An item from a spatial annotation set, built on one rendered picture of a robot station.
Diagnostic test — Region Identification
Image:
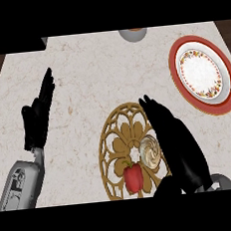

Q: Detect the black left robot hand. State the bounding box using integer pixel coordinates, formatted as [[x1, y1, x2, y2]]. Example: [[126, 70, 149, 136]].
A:
[[16, 67, 62, 152]]

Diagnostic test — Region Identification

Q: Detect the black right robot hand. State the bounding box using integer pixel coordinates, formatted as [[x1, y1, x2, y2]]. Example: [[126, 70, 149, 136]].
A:
[[137, 88, 215, 198]]

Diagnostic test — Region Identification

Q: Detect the cream swirl cupcake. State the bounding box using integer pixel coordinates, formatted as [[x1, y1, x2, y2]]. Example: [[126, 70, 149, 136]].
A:
[[136, 132, 163, 171]]

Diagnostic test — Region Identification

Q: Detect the gold cut-out round placemat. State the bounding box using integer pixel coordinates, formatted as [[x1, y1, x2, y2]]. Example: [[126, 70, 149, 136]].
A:
[[93, 98, 175, 203]]

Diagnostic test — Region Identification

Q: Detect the red-rimmed floral plate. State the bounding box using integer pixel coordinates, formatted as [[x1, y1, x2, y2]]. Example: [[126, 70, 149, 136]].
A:
[[165, 31, 231, 120]]

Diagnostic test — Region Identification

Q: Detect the red bell pepper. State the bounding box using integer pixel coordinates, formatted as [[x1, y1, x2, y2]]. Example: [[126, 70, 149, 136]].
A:
[[120, 158, 146, 196]]

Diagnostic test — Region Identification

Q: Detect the grey round bowl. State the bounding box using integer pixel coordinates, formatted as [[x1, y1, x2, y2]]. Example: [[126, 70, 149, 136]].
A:
[[117, 28, 149, 45]]

